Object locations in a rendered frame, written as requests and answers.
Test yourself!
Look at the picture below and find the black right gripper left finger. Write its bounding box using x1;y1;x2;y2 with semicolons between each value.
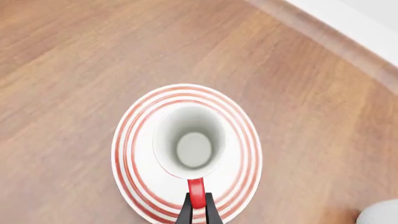
175;192;194;224

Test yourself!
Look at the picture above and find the pale grey rounded object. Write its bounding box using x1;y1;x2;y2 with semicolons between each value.
355;198;398;224

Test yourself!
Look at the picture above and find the red mug white inside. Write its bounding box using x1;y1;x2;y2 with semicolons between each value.
152;103;230;209

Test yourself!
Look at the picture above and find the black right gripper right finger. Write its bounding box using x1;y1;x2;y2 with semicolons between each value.
204;192;223;224

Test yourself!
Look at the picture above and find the white plate with red rings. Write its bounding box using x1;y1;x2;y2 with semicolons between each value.
111;83;263;224

